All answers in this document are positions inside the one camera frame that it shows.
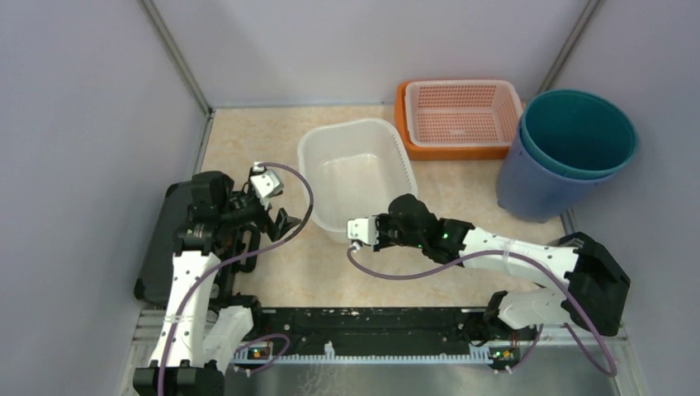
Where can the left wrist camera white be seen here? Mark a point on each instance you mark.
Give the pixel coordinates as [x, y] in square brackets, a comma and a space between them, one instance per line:
[265, 182]

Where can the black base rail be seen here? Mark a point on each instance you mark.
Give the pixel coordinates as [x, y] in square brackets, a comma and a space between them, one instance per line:
[384, 331]

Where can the white perforated basket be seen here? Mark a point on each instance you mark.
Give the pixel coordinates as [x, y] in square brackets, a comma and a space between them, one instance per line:
[462, 113]

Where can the black case on left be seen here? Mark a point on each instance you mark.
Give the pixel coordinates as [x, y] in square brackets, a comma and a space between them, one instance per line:
[190, 213]

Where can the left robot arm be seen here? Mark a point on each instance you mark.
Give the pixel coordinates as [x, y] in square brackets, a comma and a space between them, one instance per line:
[202, 323]

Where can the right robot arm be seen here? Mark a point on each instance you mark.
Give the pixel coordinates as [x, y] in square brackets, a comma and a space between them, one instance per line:
[579, 280]

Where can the translucent white plastic tub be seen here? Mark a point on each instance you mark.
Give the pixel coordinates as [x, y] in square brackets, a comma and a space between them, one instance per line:
[355, 169]

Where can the blue bucket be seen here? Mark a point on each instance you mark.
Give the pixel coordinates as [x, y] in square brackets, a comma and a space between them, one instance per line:
[529, 191]

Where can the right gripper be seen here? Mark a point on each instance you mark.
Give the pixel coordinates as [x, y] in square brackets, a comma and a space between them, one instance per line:
[382, 219]

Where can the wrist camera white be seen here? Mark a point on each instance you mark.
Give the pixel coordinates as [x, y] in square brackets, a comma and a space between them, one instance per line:
[265, 182]
[362, 232]

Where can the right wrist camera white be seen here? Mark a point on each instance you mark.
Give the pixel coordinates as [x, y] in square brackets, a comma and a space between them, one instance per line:
[362, 232]

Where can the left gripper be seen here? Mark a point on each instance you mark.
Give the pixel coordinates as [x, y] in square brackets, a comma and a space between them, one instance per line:
[277, 228]

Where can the orange plastic tub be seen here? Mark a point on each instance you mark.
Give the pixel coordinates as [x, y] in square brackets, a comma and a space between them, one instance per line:
[415, 147]

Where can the teal bucket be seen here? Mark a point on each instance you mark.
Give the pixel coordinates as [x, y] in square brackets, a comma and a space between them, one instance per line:
[577, 134]

